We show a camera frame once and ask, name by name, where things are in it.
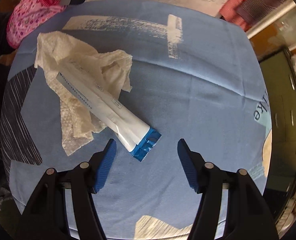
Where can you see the green kitchen cabinets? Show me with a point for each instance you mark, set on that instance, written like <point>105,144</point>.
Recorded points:
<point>280,80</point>

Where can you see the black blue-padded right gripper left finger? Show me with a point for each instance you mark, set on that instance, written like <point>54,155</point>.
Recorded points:
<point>45,217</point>

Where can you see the crumpled white paper towel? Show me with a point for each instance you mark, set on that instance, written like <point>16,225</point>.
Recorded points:
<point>110,70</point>

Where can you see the red checkered cloth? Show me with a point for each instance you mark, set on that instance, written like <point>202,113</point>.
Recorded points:
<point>247,13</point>

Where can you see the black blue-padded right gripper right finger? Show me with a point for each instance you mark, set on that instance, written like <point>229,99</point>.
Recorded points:
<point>248,216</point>

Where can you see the white blue tube wrapper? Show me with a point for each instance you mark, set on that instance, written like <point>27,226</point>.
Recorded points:
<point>135,135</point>

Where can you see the pink floral sleeve forearm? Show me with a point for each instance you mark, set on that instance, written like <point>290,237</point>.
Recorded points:
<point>27,16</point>

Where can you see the light blue star tablecloth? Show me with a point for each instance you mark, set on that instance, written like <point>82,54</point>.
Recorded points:
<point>193,77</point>

